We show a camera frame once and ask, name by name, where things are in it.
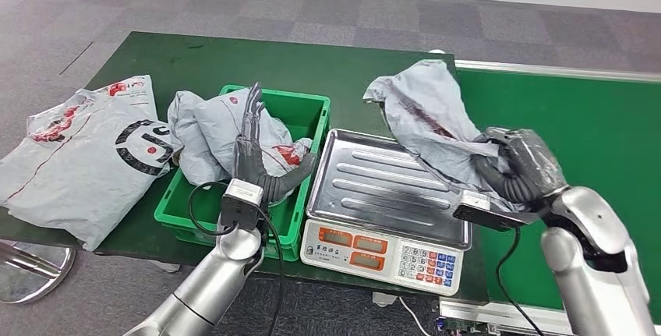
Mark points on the small white block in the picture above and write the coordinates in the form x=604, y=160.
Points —
x=166, y=266
x=384, y=300

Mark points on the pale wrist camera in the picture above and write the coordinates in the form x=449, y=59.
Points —
x=490, y=212
x=241, y=202

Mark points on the conveyor circuit board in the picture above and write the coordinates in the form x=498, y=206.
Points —
x=459, y=327

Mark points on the large grey bag black logo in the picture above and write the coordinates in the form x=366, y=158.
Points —
x=72, y=168

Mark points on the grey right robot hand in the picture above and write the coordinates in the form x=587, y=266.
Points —
x=527, y=168

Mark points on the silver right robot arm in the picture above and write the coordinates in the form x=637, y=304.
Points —
x=599, y=261

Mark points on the grey parcel dark red print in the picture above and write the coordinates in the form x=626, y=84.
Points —
x=428, y=117

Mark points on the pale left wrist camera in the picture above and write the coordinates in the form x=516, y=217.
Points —
x=241, y=202

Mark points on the green plastic crate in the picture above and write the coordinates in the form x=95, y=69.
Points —
x=304, y=117

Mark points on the chrome round chair base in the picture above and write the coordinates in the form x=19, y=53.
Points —
x=31, y=282

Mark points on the white round cap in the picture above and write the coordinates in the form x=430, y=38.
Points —
x=437, y=51

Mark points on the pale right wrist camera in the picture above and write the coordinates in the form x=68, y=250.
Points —
x=490, y=212

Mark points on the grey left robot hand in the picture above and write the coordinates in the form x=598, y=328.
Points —
x=250, y=160

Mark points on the grey parcel bold red print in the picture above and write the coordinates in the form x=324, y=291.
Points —
x=222, y=127

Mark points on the white scale with steel tray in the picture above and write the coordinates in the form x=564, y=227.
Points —
x=382, y=189

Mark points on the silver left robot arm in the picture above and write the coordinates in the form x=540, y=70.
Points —
x=206, y=287

